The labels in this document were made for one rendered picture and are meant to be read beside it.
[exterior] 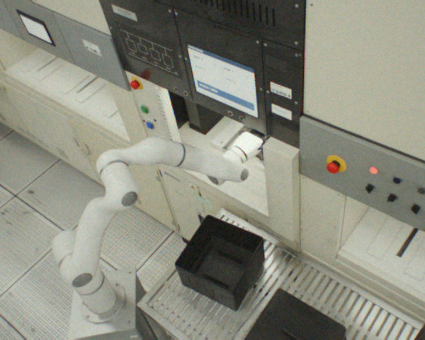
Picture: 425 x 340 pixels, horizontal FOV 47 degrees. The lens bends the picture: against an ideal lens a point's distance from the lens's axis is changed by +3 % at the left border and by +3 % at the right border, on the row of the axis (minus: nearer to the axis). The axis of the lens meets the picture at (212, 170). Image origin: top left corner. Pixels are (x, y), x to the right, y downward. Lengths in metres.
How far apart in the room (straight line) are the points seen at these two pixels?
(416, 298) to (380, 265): 0.16
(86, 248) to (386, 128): 1.07
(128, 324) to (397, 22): 1.52
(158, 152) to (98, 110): 1.28
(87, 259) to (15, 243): 1.82
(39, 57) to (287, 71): 2.24
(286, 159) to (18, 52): 2.25
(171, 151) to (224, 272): 0.70
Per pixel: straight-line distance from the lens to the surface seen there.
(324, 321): 1.92
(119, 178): 1.61
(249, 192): 2.22
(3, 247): 3.61
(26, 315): 3.26
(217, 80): 1.69
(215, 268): 2.14
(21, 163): 4.06
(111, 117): 2.78
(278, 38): 1.41
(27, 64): 3.40
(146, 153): 1.61
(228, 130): 2.45
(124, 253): 3.21
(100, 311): 2.14
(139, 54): 1.96
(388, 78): 1.32
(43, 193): 3.76
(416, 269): 2.04
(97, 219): 1.72
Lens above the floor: 2.63
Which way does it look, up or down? 49 degrees down
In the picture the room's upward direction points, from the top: 12 degrees counter-clockwise
